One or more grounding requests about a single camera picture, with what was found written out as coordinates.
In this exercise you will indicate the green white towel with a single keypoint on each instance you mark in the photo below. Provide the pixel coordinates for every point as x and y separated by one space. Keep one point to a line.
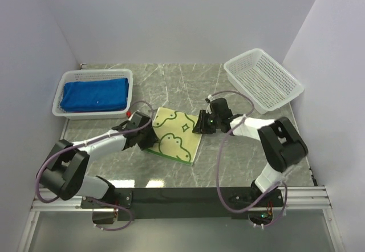
176 140

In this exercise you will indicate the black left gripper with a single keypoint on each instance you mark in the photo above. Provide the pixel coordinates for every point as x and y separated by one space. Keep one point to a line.
151 139

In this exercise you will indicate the white plastic basket left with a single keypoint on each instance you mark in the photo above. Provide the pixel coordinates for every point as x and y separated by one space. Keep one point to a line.
91 76

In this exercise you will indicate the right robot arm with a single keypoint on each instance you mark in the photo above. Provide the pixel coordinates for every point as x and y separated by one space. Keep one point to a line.
282 145

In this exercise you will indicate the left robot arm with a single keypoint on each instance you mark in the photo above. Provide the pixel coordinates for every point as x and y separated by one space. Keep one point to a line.
63 174

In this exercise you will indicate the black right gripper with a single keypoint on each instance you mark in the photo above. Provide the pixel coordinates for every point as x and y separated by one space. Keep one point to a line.
201 126

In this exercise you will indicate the black base bar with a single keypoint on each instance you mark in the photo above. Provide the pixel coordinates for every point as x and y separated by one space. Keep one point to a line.
150 203

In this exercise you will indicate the blue towel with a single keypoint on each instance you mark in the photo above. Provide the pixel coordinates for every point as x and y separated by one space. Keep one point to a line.
95 96

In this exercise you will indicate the white plastic basket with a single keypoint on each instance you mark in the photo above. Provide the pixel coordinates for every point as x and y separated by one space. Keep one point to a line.
263 80
91 76

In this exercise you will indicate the white plastic basket right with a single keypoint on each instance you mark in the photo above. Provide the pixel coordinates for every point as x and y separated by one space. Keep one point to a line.
263 80

